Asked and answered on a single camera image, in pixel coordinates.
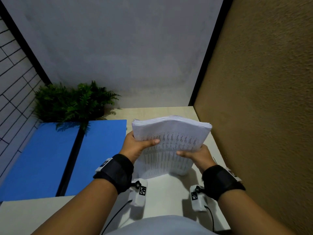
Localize person's right hand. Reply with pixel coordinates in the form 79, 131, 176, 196
176, 144, 217, 174

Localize person's left hand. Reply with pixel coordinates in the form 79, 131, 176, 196
119, 131, 160, 164

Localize stack of printed white papers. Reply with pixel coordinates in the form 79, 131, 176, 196
132, 115, 212, 180

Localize person's right forearm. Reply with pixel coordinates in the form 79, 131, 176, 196
217, 189, 298, 235

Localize person's left forearm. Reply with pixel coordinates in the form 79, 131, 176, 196
31, 179, 119, 235

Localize blue mat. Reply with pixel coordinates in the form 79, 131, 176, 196
65, 119, 127, 196
0, 122, 81, 202

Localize person's grey shirt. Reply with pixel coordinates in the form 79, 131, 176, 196
104, 215, 218, 235

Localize green fern plant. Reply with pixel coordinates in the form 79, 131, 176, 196
34, 81, 121, 133

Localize black right wrist strap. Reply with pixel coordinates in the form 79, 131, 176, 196
202, 165, 246, 202

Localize black wrist strap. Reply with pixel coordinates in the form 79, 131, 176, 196
202, 165, 246, 202
93, 154, 134, 195

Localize black left wrist strap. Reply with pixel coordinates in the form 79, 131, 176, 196
93, 154, 134, 195

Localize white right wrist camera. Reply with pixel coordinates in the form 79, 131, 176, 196
189, 185, 208, 212

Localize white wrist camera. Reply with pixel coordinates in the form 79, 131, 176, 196
189, 185, 208, 212
129, 179, 148, 208

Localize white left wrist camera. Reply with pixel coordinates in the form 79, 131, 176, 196
129, 179, 148, 208

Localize black cable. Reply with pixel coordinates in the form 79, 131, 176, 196
101, 199, 133, 235
204, 205, 215, 233

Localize black corner post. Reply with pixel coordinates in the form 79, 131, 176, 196
188, 0, 235, 107
0, 0, 52, 86

